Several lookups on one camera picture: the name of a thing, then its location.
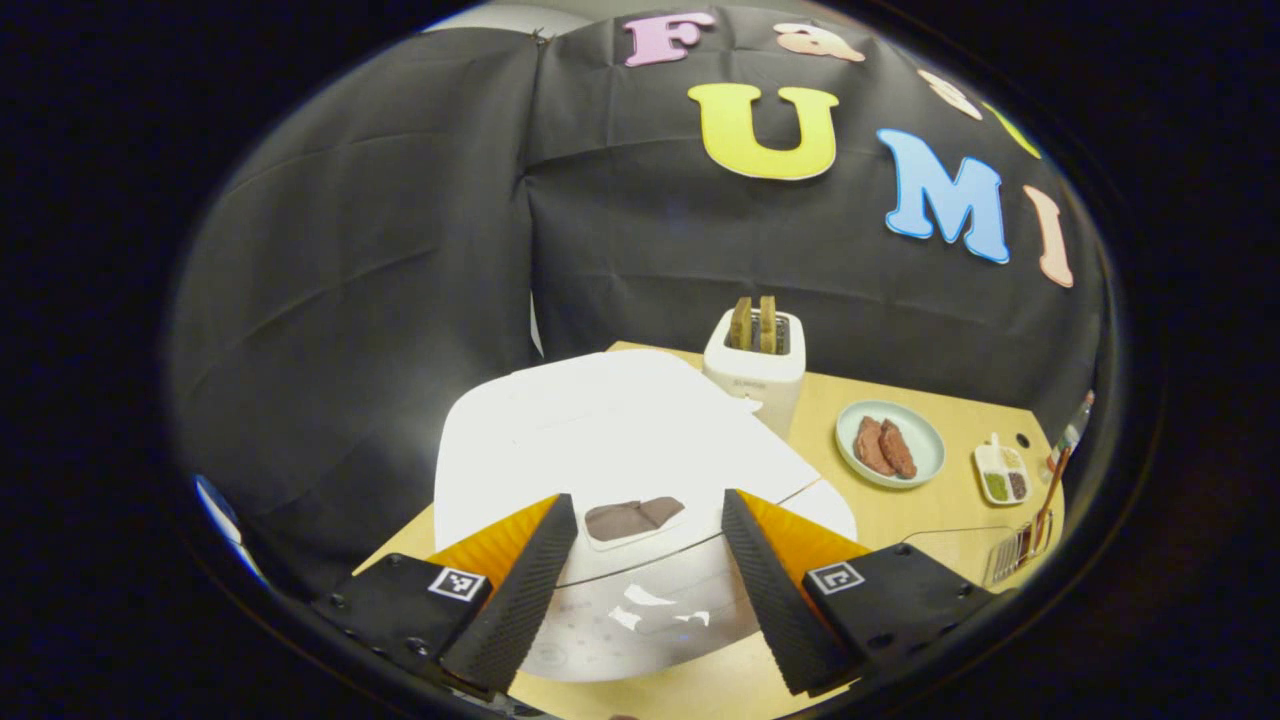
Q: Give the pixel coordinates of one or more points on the clear plastic water bottle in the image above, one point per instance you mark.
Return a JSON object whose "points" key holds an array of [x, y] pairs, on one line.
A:
{"points": [[1070, 435]]}

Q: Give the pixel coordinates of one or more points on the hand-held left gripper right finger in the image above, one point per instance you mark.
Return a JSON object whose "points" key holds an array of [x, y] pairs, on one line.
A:
{"points": [[780, 610]]}

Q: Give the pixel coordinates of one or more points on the red beans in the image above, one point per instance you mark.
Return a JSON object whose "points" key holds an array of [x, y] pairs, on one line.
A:
{"points": [[1018, 485]]}

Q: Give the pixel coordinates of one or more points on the brown meat slice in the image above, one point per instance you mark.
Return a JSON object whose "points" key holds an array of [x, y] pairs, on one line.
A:
{"points": [[900, 450], [872, 446]]}

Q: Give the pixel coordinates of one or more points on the dark wooden spoon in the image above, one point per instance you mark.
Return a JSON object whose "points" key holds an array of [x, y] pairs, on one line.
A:
{"points": [[1050, 495]]}

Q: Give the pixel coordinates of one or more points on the light green plate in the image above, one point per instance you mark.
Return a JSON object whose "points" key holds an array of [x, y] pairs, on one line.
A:
{"points": [[925, 440]]}

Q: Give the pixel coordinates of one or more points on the green mung beans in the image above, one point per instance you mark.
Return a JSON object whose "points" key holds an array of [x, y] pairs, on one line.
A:
{"points": [[996, 486]]}

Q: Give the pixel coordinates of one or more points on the white divided dish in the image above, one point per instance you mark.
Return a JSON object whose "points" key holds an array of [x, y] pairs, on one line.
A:
{"points": [[990, 460]]}

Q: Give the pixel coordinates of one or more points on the white toaster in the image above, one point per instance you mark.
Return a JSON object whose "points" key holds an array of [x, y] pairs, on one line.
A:
{"points": [[755, 385]]}

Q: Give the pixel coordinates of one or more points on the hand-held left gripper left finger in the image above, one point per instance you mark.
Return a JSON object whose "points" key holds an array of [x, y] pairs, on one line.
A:
{"points": [[515, 610]]}

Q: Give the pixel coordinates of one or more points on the brown bread slice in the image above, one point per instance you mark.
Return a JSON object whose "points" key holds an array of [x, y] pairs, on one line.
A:
{"points": [[767, 324], [740, 323]]}

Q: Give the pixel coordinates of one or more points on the white rice cooker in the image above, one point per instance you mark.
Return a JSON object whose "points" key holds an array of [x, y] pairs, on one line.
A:
{"points": [[620, 430]]}

